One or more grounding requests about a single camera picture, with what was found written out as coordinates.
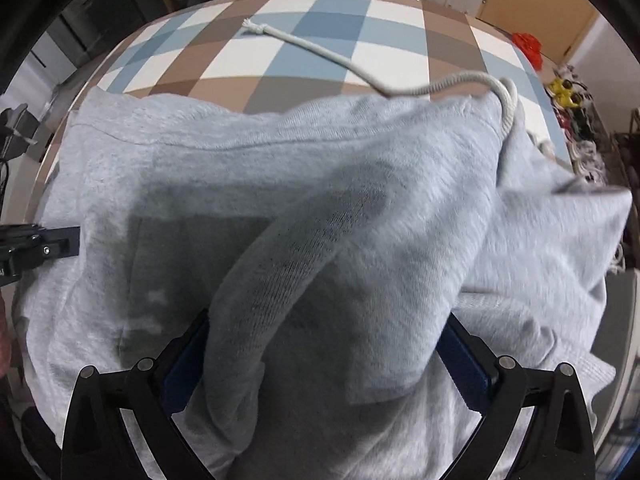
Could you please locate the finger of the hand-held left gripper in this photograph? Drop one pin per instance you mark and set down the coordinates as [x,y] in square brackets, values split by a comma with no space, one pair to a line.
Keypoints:
[60,241]

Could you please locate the wooden door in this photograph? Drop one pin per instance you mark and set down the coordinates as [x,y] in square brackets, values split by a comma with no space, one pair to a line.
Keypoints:
[525,5]

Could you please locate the white sneakers pair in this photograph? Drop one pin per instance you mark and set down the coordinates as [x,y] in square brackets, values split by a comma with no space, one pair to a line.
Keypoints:
[585,160]

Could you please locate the checked bed sheet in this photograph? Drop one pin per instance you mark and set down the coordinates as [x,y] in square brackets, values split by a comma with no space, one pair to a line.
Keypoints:
[250,60]

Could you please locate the black device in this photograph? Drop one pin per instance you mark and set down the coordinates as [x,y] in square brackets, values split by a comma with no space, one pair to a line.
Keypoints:
[17,125]

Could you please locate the grey printed hoodie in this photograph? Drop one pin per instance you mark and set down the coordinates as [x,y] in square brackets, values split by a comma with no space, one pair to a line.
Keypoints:
[300,185]

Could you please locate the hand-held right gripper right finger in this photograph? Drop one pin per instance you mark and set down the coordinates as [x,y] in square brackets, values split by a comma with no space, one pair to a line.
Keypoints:
[467,370]

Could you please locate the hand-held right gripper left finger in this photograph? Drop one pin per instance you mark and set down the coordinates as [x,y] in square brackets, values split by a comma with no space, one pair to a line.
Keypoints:
[185,365]

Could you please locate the red shoes pair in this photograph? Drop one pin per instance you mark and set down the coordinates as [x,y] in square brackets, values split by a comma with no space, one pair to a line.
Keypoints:
[562,119]

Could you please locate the red plastic bag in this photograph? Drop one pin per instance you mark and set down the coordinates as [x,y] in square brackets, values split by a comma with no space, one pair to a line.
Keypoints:
[527,45]

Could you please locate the yellow shoes pair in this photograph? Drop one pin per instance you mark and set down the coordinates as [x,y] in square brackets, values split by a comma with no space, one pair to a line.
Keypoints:
[565,92]

